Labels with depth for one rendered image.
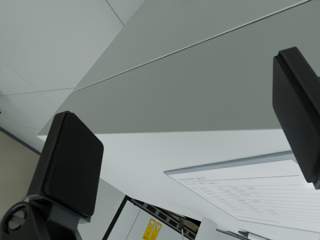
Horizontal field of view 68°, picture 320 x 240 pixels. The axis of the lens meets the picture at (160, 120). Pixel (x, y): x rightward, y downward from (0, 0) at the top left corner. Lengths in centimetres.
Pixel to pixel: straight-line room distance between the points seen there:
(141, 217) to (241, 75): 70
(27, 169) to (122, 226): 1038
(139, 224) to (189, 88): 66
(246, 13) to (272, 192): 20
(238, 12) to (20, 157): 1077
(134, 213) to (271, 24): 70
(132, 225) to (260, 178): 66
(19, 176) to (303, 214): 1096
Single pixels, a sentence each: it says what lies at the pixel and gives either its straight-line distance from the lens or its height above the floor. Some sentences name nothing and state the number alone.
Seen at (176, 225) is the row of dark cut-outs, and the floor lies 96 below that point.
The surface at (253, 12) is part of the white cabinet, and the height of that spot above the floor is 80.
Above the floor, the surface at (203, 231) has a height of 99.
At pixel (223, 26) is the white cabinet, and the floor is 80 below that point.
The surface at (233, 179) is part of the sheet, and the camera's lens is 26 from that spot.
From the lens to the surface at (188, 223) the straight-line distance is 101.
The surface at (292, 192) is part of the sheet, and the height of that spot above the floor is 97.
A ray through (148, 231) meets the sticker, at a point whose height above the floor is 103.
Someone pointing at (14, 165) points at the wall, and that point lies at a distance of 1094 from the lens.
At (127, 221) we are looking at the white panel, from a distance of 83.
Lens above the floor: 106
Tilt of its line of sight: 26 degrees down
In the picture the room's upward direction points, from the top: 151 degrees counter-clockwise
